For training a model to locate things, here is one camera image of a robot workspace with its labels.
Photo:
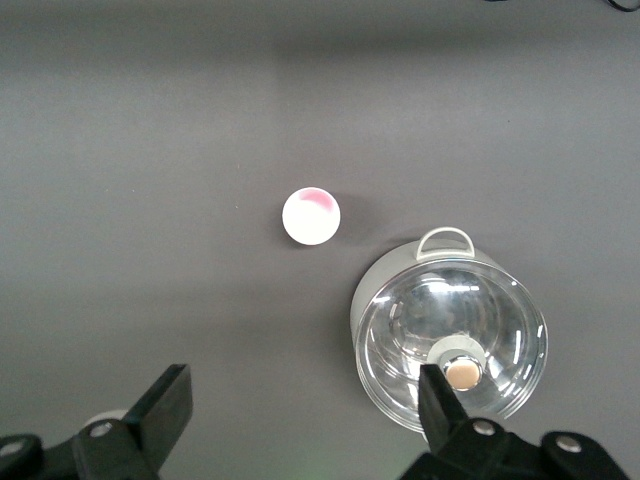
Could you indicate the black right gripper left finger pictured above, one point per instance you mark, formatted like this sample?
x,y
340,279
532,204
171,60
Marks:
x,y
160,415

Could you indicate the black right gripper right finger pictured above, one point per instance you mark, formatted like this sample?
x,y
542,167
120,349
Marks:
x,y
440,415

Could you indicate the pink plastic cup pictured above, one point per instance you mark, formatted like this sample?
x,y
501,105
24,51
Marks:
x,y
310,220

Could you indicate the glass lid with tan knob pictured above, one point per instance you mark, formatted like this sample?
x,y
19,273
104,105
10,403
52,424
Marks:
x,y
450,305

